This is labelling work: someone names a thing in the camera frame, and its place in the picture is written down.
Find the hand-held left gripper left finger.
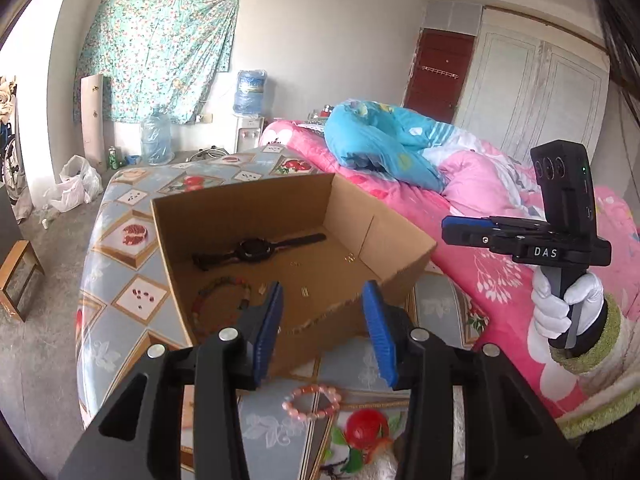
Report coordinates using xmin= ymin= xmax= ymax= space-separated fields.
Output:
xmin=59 ymin=280 xmax=285 ymax=480

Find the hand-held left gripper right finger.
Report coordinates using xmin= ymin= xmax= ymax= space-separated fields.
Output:
xmin=361 ymin=280 xmax=586 ymax=480

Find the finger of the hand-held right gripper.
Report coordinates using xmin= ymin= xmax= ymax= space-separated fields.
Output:
xmin=441 ymin=224 xmax=494 ymax=249
xmin=446 ymin=215 xmax=546 ymax=232

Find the multicoloured bead bracelet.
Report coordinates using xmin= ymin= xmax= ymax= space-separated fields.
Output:
xmin=192 ymin=275 xmax=253 ymax=336

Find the pink bead bracelet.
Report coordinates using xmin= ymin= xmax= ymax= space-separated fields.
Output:
xmin=282 ymin=384 xmax=344 ymax=422

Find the brown cardboard box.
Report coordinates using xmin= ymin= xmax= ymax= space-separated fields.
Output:
xmin=151 ymin=172 xmax=437 ymax=378

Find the person's right forearm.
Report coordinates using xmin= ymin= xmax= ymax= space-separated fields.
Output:
xmin=550 ymin=295 xmax=640 ymax=441

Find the person's right hand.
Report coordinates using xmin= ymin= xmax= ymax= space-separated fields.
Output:
xmin=531 ymin=269 xmax=606 ymax=342

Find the pink floral blanket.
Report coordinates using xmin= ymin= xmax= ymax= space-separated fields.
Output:
xmin=259 ymin=120 xmax=640 ymax=418

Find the black wrist watch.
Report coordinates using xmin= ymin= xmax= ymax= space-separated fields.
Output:
xmin=192 ymin=232 xmax=327 ymax=272

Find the white striped cloth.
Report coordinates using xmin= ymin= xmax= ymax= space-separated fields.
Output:
xmin=425 ymin=122 xmax=482 ymax=156

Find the white wardrobe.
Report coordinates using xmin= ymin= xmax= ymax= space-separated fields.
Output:
xmin=452 ymin=5 xmax=611 ymax=171

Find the blue printed quilt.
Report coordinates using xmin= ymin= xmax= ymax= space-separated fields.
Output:
xmin=324 ymin=100 xmax=476 ymax=194

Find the white fluffy cloth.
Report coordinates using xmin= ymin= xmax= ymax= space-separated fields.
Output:
xmin=367 ymin=447 xmax=402 ymax=480

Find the dark red door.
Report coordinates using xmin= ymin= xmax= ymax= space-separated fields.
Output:
xmin=404 ymin=27 xmax=476 ymax=124

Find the fruit printed tablecloth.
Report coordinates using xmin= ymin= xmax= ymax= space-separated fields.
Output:
xmin=75 ymin=144 xmax=501 ymax=480

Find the white water dispenser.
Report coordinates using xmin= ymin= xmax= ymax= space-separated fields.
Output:
xmin=235 ymin=116 xmax=265 ymax=154

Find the clear empty water jug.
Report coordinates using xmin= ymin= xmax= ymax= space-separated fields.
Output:
xmin=141 ymin=107 xmax=175 ymax=166

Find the blue water jug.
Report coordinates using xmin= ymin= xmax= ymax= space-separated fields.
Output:
xmin=233 ymin=70 xmax=268 ymax=117

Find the white plastic bag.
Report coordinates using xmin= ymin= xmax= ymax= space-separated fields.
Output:
xmin=45 ymin=155 xmax=104 ymax=213

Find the wooden stool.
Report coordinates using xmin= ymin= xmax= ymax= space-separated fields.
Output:
xmin=0 ymin=240 xmax=46 ymax=323

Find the white board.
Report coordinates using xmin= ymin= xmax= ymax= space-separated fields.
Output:
xmin=81 ymin=74 xmax=112 ymax=171

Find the dark flat panel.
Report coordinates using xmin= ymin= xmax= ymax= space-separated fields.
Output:
xmin=0 ymin=182 xmax=24 ymax=266

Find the floral hanging cloth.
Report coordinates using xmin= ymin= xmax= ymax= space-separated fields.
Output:
xmin=74 ymin=0 xmax=240 ymax=125

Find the pile of clutter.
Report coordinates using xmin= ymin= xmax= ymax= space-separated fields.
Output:
xmin=0 ymin=75 xmax=31 ymax=221

